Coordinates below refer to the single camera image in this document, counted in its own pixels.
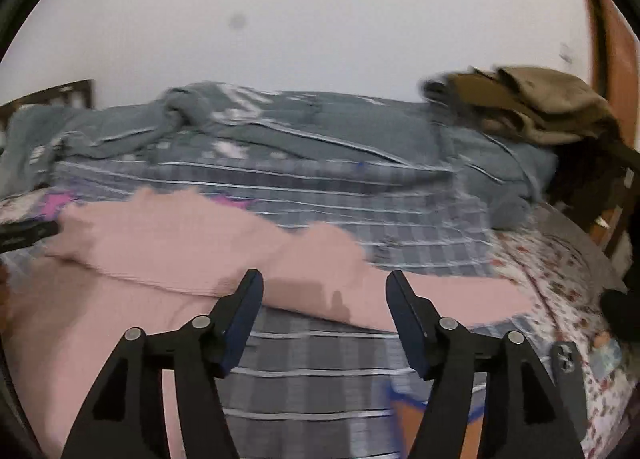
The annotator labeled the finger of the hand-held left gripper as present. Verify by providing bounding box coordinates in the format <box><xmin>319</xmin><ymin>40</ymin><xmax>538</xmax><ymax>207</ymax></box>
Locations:
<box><xmin>0</xmin><ymin>219</ymin><xmax>61</xmax><ymax>254</ymax></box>

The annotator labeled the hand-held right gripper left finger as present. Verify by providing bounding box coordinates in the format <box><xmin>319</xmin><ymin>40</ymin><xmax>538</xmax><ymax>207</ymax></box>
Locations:
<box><xmin>60</xmin><ymin>268</ymin><xmax>264</xmax><ymax>459</ymax></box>

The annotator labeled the dark wooden chair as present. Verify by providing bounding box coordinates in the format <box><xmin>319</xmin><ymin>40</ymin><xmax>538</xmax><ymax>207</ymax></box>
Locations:
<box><xmin>547</xmin><ymin>132</ymin><xmax>640</xmax><ymax>260</ymax></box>

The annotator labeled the pink knitted sweater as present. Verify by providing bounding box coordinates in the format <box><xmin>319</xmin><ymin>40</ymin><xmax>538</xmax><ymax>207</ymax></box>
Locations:
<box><xmin>5</xmin><ymin>188</ymin><xmax>531</xmax><ymax>459</ymax></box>

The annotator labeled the grey checked blanket with stars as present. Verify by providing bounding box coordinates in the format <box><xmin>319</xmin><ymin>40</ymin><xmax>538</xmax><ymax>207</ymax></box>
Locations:
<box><xmin>30</xmin><ymin>136</ymin><xmax>506</xmax><ymax>459</ymax></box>

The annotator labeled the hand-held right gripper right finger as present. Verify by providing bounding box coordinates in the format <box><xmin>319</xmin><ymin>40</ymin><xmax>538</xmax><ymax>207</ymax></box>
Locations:
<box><xmin>385</xmin><ymin>270</ymin><xmax>586</xmax><ymax>459</ymax></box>

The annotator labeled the grey smartphone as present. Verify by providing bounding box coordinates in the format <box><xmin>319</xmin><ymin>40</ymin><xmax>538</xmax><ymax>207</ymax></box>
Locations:
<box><xmin>550</xmin><ymin>340</ymin><xmax>589</xmax><ymax>440</ymax></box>

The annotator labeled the floral bed sheet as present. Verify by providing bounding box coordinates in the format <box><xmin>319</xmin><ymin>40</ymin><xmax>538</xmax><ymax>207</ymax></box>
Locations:
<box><xmin>487</xmin><ymin>202</ymin><xmax>638</xmax><ymax>459</ymax></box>

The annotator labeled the orange wooden door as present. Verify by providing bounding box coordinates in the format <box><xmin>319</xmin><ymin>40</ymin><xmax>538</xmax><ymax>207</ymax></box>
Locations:
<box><xmin>577</xmin><ymin>0</ymin><xmax>640</xmax><ymax>150</ymax></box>

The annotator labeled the grey-green quilt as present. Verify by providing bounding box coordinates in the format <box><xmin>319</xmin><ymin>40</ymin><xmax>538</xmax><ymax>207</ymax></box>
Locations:
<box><xmin>0</xmin><ymin>82</ymin><xmax>558</xmax><ymax>230</ymax></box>

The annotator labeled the pile of brown clothes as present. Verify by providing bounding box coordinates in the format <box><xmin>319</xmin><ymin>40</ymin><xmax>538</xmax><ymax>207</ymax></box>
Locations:
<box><xmin>420</xmin><ymin>65</ymin><xmax>618</xmax><ymax>146</ymax></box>

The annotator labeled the dark wooden headboard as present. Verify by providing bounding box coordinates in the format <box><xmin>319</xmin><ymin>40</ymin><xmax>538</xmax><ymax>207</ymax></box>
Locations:
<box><xmin>0</xmin><ymin>79</ymin><xmax>96</xmax><ymax>130</ymax></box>

